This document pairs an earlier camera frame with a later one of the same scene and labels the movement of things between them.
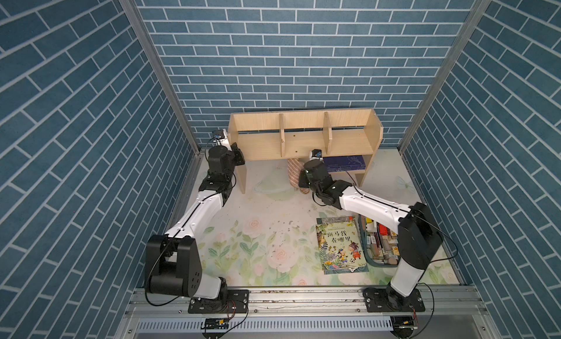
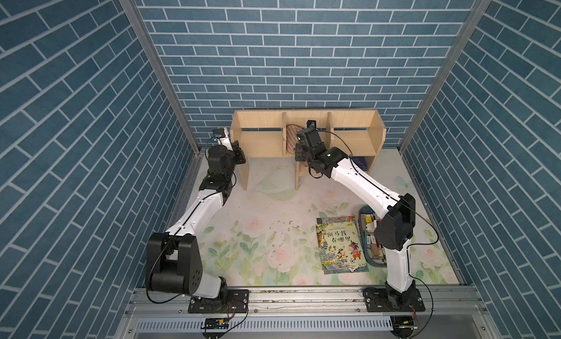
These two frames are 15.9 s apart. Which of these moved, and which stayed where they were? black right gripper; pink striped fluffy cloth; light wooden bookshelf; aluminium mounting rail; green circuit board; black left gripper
Moved: black right gripper; pink striped fluffy cloth
Stayed: light wooden bookshelf; green circuit board; aluminium mounting rail; black left gripper
